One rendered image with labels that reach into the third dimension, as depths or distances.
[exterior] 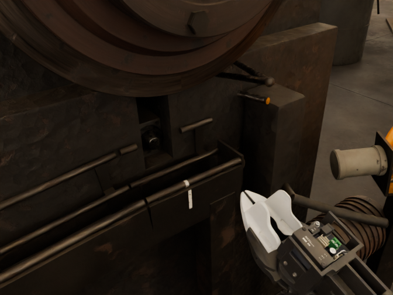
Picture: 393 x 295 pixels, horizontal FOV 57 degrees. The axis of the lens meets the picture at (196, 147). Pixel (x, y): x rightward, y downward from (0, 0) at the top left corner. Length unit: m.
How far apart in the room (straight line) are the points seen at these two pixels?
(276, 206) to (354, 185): 1.39
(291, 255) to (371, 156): 0.38
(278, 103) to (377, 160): 0.22
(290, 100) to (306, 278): 0.36
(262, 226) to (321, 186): 1.35
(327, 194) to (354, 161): 1.03
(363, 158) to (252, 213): 0.34
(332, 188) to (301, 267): 1.40
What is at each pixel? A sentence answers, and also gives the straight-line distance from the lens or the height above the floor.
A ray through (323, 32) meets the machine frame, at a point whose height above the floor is 0.87.
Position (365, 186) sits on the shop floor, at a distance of 1.88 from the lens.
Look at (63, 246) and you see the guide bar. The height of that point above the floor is 0.70.
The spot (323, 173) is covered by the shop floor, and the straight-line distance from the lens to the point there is 1.91.
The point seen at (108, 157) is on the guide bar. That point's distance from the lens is 0.62.
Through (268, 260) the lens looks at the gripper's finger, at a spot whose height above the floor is 0.73.
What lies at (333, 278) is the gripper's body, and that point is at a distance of 0.44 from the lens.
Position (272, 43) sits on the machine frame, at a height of 0.87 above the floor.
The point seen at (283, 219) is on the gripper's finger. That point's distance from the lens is 0.50.
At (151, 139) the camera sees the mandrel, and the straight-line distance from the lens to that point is 0.67.
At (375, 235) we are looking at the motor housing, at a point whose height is 0.50.
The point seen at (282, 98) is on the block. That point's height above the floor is 0.80.
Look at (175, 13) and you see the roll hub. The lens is 0.39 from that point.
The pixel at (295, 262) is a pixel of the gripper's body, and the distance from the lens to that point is 0.44.
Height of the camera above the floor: 1.09
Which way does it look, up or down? 32 degrees down
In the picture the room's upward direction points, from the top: 2 degrees counter-clockwise
